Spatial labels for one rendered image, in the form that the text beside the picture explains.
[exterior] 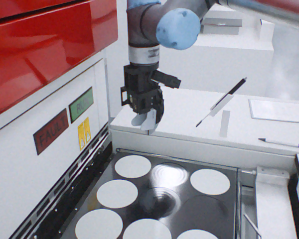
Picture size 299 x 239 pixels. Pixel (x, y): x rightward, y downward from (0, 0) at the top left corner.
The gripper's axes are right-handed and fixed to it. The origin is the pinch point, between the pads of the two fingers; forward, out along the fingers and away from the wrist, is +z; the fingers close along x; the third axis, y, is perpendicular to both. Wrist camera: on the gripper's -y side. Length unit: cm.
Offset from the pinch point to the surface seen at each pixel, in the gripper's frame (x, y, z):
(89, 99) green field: -8.9, 13.0, -10.5
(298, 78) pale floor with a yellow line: -86, -354, 102
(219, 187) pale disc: 21.3, -3.4, 9.4
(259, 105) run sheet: 10.3, -41.4, 2.8
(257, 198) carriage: 29.0, -9.3, 11.4
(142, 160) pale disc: -0.4, 3.1, 9.1
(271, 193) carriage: 30.5, -13.5, 11.5
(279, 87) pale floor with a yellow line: -88, -306, 101
